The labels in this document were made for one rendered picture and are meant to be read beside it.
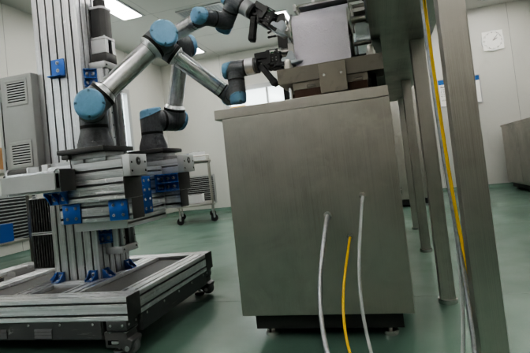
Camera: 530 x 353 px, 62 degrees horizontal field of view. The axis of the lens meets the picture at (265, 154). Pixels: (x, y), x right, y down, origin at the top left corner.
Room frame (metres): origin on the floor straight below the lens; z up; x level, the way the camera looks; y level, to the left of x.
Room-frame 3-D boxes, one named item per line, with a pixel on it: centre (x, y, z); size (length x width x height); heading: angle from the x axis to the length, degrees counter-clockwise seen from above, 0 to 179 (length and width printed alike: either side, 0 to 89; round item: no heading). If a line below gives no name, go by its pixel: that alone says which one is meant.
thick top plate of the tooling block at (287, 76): (1.72, -0.29, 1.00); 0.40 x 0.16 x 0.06; 75
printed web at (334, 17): (2.03, -0.34, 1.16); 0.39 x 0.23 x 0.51; 165
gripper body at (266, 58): (1.91, -0.06, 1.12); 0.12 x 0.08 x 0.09; 75
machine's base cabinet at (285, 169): (2.83, -0.48, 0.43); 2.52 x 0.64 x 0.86; 165
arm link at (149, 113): (2.37, 0.59, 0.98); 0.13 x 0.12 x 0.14; 133
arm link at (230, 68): (1.95, 0.09, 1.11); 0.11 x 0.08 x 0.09; 75
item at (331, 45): (1.84, -0.29, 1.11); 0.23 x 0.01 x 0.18; 75
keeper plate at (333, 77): (1.62, -0.28, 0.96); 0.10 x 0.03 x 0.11; 75
